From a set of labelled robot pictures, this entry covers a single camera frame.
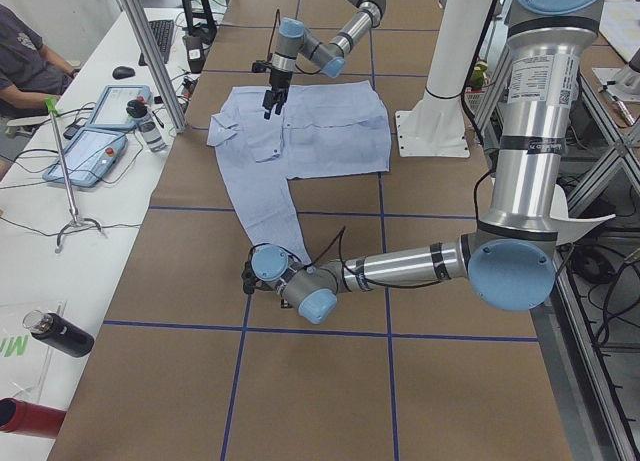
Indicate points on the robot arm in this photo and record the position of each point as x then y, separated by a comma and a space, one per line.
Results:
294, 39
508, 258

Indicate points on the black keyboard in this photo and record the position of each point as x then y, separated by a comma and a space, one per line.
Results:
163, 32

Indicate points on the lower teach pendant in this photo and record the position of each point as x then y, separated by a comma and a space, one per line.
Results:
91, 154

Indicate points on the black computer mouse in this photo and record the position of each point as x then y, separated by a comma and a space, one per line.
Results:
123, 72

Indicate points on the light blue striped shirt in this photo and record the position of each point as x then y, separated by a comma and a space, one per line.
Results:
323, 131

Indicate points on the red bottle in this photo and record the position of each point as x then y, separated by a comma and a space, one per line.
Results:
24, 418

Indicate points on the upper teach pendant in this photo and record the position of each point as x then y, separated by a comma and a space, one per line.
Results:
110, 110

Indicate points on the black thermos bottle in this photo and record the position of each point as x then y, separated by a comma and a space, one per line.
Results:
59, 333

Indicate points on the metal stand with green tip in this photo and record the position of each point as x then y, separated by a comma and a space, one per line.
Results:
77, 222

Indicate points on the seated person in grey shirt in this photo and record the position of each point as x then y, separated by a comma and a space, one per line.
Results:
31, 72

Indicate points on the aluminium frame post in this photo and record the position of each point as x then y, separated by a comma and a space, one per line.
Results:
148, 46

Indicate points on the clear water bottle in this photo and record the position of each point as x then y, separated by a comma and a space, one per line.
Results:
139, 112

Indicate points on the white camera pillar with base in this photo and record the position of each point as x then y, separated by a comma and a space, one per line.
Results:
435, 126

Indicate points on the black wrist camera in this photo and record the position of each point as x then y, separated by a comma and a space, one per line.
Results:
249, 279
260, 66

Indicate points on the teach pendant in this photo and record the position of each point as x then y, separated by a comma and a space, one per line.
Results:
91, 154
110, 110

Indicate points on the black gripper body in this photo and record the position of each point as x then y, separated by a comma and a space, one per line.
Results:
278, 80
285, 302

